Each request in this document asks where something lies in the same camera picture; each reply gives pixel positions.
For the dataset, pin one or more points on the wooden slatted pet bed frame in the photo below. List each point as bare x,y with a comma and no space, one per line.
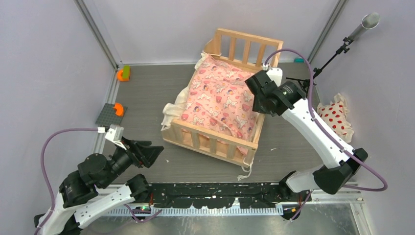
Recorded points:
243,50

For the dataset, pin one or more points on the small teal block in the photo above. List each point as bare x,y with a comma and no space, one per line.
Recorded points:
299,60

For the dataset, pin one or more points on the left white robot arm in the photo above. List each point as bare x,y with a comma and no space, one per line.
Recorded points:
72,208

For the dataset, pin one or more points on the orange arch toy block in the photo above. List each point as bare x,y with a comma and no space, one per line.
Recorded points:
119,109

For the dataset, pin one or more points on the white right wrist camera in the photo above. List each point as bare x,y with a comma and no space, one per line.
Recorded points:
274,73

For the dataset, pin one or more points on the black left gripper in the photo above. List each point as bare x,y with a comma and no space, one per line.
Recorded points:
148,154

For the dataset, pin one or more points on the white strawberry print pillow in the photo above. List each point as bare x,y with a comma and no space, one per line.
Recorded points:
335,116

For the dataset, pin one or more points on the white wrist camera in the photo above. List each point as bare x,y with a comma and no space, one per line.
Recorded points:
114,134
274,73

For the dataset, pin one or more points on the grey building block plate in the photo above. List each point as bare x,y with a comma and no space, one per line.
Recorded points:
107,116

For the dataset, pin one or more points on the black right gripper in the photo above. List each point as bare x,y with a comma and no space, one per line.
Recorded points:
255,107

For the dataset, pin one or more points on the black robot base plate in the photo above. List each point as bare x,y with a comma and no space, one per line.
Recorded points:
218,195

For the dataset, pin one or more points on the pink unicorn print cushion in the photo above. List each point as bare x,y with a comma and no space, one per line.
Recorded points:
213,115

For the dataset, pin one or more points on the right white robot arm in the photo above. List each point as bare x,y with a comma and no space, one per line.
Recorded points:
287,100

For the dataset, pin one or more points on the orange and green toy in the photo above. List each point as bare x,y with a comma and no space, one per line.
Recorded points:
123,75

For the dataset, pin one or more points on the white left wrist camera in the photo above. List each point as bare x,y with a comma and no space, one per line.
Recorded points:
114,134

